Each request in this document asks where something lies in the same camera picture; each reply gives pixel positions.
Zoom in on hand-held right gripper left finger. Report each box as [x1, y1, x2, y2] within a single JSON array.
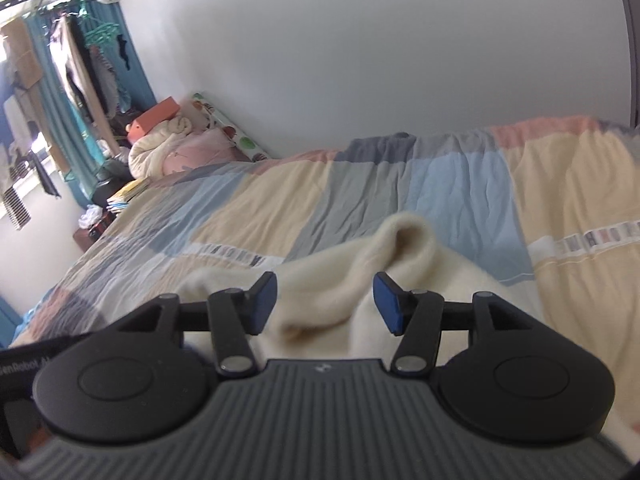
[[115, 271, 278, 378]]

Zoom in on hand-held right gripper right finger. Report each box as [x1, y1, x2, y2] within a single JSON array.
[[374, 271, 536, 376]]

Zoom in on cream towel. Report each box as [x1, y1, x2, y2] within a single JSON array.
[[177, 212, 548, 361]]

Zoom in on patchwork bed quilt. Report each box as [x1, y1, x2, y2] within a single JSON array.
[[0, 116, 640, 461]]

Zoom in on pink pillow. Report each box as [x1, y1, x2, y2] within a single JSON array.
[[162, 127, 251, 176]]

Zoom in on red storage box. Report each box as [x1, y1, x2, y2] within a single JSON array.
[[74, 210, 117, 252]]

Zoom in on pile of pillows and blankets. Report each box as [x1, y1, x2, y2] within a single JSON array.
[[191, 92, 273, 162]]

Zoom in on stack of books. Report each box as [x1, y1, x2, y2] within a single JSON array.
[[106, 177, 152, 211]]

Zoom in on cream blanket pile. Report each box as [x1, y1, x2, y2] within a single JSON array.
[[128, 116, 193, 178]]

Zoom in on orange box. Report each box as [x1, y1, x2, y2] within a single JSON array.
[[127, 96, 181, 143]]

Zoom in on hanging clothes on rack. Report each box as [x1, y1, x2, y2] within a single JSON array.
[[25, 2, 157, 211]]

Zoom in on beige hanging garment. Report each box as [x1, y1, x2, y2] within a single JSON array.
[[50, 17, 110, 146]]

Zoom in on grey door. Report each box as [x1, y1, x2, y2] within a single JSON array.
[[617, 0, 640, 126]]

